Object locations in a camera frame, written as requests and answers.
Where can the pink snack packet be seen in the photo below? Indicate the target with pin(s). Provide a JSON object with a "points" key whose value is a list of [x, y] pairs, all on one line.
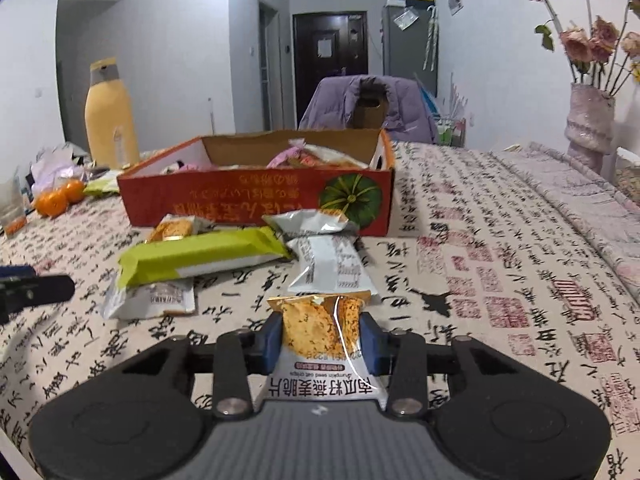
{"points": [[287, 156]]}

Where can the small crisp biscuit packet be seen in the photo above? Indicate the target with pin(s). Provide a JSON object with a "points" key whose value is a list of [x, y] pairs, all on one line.
{"points": [[172, 227]]}

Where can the dried pink roses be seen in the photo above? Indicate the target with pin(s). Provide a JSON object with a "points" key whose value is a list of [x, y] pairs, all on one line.
{"points": [[577, 42]]}

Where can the white orange snack packet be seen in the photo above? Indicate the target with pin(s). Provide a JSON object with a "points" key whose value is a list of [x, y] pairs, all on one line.
{"points": [[335, 156]]}

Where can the dark entrance door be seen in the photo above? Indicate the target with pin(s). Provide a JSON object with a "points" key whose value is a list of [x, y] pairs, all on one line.
{"points": [[325, 75]]}

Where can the white paper notice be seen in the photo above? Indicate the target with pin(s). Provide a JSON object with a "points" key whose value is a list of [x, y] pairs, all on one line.
{"points": [[324, 48]]}

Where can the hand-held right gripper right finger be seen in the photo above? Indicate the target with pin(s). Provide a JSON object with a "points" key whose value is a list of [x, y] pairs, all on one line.
{"points": [[372, 345]]}

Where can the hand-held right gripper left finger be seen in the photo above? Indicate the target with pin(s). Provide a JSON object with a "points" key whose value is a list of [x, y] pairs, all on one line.
{"points": [[272, 345]]}

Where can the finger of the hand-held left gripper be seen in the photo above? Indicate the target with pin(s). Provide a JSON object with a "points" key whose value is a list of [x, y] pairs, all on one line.
{"points": [[45, 290], [17, 273]]}

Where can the clear bag with papers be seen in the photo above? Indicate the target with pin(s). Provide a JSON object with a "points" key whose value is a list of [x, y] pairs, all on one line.
{"points": [[405, 18]]}

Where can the clear storage jar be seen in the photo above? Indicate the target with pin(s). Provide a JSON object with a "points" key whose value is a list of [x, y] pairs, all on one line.
{"points": [[627, 167]]}

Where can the clear plastic cup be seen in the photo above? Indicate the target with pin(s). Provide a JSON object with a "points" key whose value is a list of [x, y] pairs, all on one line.
{"points": [[12, 210]]}

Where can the green snack bar packet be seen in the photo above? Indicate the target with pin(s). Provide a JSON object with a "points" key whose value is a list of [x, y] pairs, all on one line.
{"points": [[200, 255]]}

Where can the purple padded jacket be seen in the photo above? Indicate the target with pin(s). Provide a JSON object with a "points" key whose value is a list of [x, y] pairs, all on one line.
{"points": [[340, 105]]}

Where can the grey refrigerator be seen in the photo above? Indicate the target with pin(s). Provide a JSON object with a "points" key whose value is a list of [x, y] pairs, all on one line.
{"points": [[407, 50]]}

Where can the white printed snack packet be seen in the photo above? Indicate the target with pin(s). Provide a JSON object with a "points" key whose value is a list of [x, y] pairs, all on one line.
{"points": [[330, 265]]}

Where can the white seed crisp packet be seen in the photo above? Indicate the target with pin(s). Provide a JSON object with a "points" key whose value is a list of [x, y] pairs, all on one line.
{"points": [[315, 330]]}

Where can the pink textured vase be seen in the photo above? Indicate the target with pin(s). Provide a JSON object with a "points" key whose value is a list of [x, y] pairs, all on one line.
{"points": [[590, 120]]}

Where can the white flat snack packet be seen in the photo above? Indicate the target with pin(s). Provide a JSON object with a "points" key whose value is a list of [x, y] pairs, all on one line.
{"points": [[150, 300]]}

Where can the folded patterned cloth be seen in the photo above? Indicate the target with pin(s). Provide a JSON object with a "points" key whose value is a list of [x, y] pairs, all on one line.
{"points": [[575, 195]]}

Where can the white folded umbrella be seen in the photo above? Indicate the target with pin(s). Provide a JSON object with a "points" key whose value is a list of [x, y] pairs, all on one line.
{"points": [[430, 40]]}

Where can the silver orange snack packet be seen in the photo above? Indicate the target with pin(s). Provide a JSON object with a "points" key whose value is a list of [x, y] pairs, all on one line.
{"points": [[310, 222]]}

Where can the wooden chair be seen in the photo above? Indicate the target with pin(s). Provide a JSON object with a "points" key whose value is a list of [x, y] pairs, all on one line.
{"points": [[370, 112]]}

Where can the red cardboard box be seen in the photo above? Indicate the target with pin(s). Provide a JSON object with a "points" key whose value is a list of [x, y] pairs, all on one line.
{"points": [[225, 200]]}

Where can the pale plastic bag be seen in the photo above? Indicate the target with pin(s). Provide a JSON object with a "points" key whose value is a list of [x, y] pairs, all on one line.
{"points": [[55, 165]]}

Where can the yellow insulated bottle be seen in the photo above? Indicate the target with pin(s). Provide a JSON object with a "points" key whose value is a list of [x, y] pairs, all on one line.
{"points": [[112, 120]]}

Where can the green white snack bar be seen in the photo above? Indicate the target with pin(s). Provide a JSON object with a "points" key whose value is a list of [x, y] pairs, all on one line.
{"points": [[102, 187]]}

